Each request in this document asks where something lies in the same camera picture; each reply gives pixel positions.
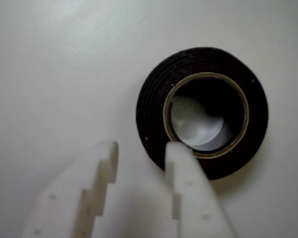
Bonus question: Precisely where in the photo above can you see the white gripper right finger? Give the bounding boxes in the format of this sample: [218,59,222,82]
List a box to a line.
[165,141,240,238]

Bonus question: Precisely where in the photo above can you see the red tape roll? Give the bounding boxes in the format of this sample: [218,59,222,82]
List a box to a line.
[136,46,269,181]

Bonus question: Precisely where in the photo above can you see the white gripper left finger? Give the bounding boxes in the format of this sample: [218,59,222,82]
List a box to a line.
[21,140,120,238]

